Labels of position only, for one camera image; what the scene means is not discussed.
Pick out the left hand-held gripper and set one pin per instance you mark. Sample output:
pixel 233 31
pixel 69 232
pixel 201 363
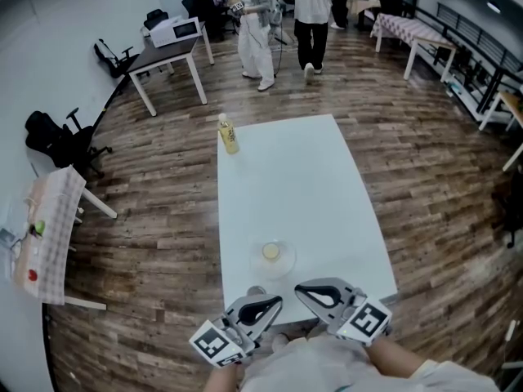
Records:
pixel 216 343

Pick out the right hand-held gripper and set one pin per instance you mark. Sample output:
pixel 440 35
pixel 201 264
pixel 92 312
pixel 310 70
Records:
pixel 365 321

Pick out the clear glass plate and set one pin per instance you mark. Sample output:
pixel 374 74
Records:
pixel 286 265

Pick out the person's right forearm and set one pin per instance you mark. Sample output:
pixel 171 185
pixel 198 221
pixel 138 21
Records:
pixel 392 357

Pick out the person's left forearm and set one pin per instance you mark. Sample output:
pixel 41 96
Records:
pixel 222 380

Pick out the person's white shoe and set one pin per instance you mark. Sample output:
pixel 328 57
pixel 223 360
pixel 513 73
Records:
pixel 281 341

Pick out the person's white top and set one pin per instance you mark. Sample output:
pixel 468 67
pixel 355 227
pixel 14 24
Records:
pixel 318 368

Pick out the yellow drink bottle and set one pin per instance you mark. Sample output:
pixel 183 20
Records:
pixel 229 137

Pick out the black office chair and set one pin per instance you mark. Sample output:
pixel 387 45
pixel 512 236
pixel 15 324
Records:
pixel 512 206
pixel 112 57
pixel 61 141

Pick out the checked cloth side table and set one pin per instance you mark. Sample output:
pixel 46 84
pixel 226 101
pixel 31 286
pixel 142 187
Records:
pixel 57 227

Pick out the red apple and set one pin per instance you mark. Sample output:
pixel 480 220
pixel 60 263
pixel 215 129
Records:
pixel 32 275

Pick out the green apple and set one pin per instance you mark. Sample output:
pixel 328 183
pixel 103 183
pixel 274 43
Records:
pixel 39 227

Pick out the wooden desk with white legs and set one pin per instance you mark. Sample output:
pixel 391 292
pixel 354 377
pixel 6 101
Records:
pixel 515 108

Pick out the dark top white-leg table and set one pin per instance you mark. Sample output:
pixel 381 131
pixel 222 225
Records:
pixel 163 57

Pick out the checked cloth long table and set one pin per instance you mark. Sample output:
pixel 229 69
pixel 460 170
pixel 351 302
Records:
pixel 408 27

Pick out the white microwave oven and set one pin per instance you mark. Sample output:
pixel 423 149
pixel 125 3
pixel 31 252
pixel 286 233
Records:
pixel 175 31

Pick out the black metal railing shelf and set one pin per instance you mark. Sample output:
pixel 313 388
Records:
pixel 474 43

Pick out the beige cloth table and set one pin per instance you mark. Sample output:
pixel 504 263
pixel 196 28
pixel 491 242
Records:
pixel 361 4

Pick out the ceiling light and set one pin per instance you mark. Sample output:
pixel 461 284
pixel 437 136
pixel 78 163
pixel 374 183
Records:
pixel 493 6

